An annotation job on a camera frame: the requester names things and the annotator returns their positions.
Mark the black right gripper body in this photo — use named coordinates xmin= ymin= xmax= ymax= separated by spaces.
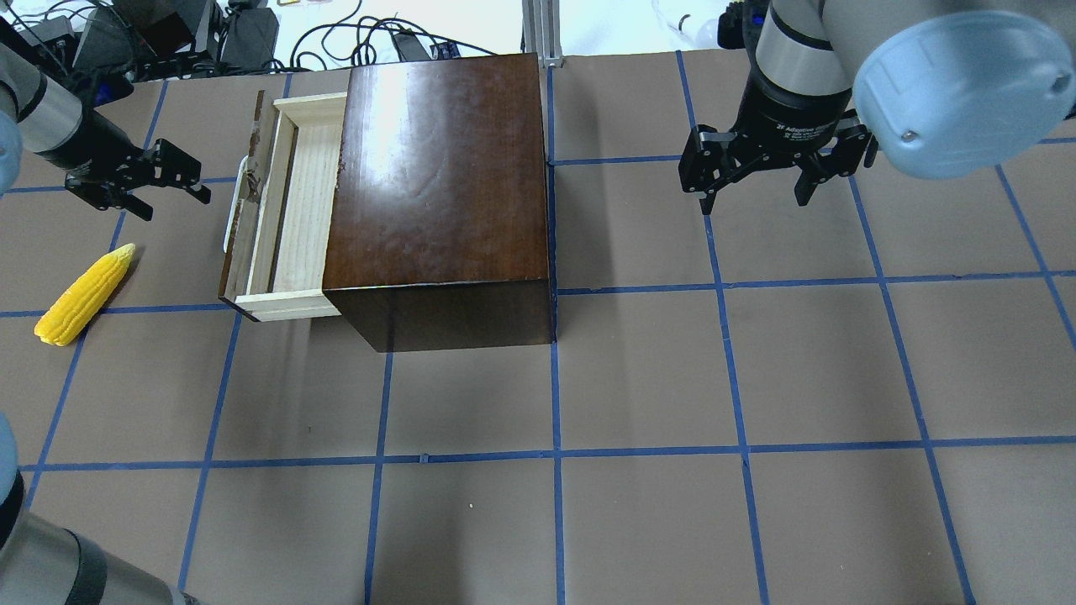
xmin=730 ymin=71 xmax=851 ymax=169

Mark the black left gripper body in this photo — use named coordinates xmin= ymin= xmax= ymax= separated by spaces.
xmin=63 ymin=108 xmax=161 ymax=194

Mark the yellow corn cob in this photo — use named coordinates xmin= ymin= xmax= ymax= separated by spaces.
xmin=32 ymin=244 xmax=138 ymax=347

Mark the light wood drawer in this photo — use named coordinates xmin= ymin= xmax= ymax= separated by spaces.
xmin=218 ymin=92 xmax=346 ymax=322

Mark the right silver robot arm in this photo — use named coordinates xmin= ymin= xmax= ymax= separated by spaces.
xmin=678 ymin=1 xmax=1073 ymax=215

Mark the dark wooden drawer cabinet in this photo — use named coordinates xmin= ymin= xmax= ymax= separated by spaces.
xmin=322 ymin=54 xmax=555 ymax=353

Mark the aluminium frame post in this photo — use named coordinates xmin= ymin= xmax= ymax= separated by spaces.
xmin=521 ymin=0 xmax=562 ymax=68

